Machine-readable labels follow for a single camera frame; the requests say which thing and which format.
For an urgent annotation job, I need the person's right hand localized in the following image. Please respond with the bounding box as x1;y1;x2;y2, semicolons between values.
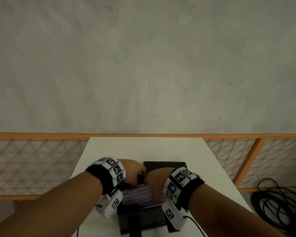
144;167;176;204

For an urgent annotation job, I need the person's left hand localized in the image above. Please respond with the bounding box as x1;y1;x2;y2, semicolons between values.
118;159;147;186

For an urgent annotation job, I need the stack of pale cards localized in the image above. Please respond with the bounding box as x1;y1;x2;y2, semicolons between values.
121;184;164;209

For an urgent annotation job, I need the person's right forearm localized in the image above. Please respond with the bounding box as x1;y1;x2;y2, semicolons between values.
187;182;288;237

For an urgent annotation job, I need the person's left forearm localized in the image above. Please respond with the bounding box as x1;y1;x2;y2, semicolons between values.
0;170;104;237

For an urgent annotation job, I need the black open box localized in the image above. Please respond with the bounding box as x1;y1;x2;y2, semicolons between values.
117;161;188;235

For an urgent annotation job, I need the black wristband with marker tiles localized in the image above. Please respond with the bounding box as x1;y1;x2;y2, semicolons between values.
162;166;204;211
86;157;127;196

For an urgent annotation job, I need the orange mesh fence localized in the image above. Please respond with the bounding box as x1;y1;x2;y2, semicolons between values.
0;132;296;202

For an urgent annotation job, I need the white wrist camera with marker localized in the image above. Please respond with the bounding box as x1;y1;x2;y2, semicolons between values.
96;190;124;218
161;201;188;232

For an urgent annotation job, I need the coil of black cable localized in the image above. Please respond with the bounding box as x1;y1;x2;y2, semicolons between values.
250;179;296;237

